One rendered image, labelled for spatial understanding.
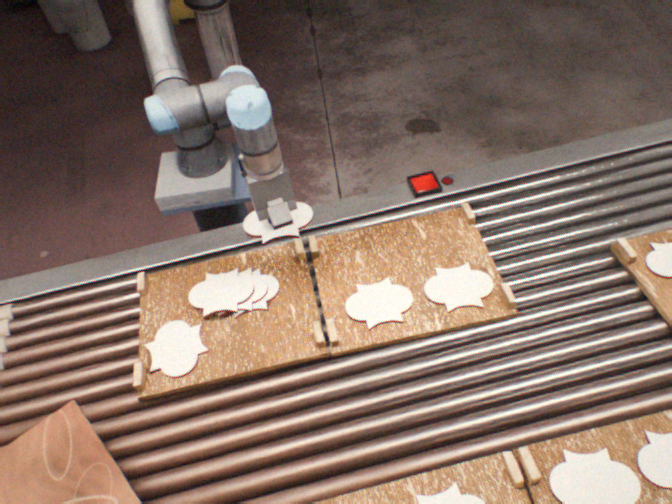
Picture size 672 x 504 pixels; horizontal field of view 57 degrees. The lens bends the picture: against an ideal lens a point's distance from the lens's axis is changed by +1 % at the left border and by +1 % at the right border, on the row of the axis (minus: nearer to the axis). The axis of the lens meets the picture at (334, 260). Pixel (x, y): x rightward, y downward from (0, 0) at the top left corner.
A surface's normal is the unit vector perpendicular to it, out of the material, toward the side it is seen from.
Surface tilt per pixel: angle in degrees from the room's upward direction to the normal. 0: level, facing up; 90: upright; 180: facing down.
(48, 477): 0
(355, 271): 0
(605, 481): 0
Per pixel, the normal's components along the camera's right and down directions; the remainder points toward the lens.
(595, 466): -0.12, -0.67
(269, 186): 0.33, 0.67
